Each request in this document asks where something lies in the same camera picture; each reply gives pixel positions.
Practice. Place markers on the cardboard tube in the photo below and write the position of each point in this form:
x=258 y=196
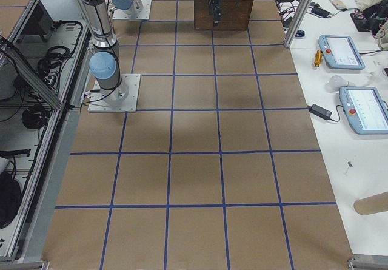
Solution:
x=372 y=205

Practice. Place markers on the white light bulb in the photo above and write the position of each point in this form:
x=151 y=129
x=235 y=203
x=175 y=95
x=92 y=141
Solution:
x=336 y=82

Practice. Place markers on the gold metal cylinder tool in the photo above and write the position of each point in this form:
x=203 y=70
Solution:
x=318 y=58

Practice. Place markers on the blue teach pendant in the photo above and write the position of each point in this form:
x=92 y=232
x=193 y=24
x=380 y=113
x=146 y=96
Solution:
x=340 y=52
x=364 y=110

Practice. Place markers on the upper blue teach pendant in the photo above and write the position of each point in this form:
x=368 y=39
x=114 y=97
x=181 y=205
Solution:
x=340 y=52

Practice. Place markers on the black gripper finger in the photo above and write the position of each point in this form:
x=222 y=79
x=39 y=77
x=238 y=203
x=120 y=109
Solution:
x=216 y=15
x=210 y=9

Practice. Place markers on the black power adapter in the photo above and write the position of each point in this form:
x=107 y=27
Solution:
x=320 y=111

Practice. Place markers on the dark wooden drawer cabinet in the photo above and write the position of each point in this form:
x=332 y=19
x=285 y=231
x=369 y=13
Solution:
x=235 y=15

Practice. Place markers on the small blue device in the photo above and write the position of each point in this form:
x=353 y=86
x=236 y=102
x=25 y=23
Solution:
x=300 y=34

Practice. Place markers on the aluminium frame post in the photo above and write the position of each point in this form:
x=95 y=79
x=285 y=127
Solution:
x=296 y=22

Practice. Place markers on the lower blue teach pendant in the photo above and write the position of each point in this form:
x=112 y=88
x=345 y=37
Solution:
x=364 y=110

